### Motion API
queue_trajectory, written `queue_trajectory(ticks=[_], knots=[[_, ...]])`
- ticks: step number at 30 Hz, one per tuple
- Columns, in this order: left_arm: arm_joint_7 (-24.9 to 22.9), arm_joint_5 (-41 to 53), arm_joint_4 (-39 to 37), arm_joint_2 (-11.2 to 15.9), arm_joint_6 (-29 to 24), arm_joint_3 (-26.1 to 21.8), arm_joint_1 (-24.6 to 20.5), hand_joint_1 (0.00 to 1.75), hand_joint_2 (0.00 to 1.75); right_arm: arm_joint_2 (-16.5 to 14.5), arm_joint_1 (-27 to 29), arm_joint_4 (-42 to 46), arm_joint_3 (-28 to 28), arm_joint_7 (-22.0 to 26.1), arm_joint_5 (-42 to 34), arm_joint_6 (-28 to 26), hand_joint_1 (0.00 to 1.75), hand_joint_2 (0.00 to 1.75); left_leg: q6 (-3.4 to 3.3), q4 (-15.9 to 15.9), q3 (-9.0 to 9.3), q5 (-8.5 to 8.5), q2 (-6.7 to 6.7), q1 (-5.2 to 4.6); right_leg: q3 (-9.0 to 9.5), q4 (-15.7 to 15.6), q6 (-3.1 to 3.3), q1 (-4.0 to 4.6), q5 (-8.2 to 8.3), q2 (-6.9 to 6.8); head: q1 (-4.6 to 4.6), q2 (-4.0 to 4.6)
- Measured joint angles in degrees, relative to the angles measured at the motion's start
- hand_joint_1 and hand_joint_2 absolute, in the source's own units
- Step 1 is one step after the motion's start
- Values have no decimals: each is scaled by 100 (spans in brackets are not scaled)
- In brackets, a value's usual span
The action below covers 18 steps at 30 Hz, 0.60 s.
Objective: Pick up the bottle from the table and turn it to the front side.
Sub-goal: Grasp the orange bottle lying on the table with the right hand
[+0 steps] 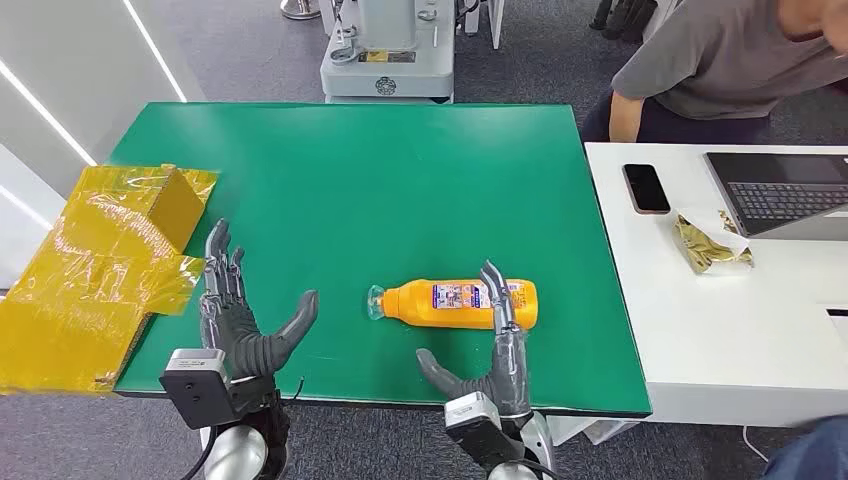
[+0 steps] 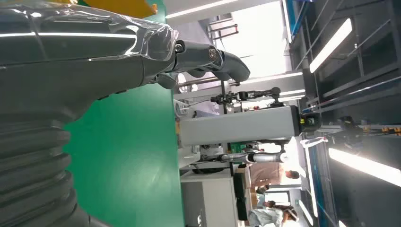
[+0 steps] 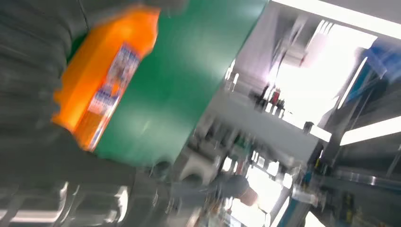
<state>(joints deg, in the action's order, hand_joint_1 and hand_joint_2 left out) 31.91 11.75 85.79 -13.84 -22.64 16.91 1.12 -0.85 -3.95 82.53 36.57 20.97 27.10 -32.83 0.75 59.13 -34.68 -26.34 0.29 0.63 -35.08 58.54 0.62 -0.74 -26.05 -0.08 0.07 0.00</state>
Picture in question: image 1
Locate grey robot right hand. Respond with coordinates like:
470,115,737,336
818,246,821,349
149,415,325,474
415,260,535,422

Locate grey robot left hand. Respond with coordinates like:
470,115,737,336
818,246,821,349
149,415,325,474
199,218,320,409

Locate green table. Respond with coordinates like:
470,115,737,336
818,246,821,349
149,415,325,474
105,101,654,420

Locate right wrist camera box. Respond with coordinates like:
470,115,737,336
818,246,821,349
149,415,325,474
443,392,526,473

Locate white desk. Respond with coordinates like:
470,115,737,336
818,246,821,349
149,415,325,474
548,142,848,446

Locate gold snack packet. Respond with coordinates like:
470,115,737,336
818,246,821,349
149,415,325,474
673,210,755,276

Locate chrome round stand base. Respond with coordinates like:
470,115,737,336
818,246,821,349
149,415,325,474
279,0,323,21

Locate white cable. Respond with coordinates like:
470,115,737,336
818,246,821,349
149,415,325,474
741,425,771,464

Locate white machine base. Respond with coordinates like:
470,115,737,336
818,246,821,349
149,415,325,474
319,0,458,105

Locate yellow taped cardboard box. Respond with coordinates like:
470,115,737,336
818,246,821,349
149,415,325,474
0,164,220,397

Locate person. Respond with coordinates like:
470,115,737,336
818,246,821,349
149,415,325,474
760,415,848,480
581,0,848,144

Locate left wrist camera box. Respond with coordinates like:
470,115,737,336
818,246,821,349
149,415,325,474
158,349,241,431

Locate grey laptop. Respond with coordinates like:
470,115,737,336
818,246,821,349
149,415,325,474
704,152,848,242

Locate black smartphone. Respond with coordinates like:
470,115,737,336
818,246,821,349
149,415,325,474
622,163,672,216

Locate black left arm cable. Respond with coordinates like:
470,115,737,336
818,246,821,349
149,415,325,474
180,427,220,480

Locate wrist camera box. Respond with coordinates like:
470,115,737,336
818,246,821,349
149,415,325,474
443,392,526,473
158,349,241,431

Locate orange plastic bottle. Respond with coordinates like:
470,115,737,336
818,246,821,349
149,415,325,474
367,278,539,331

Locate white furniture legs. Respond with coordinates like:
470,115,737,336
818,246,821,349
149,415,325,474
461,0,506,51

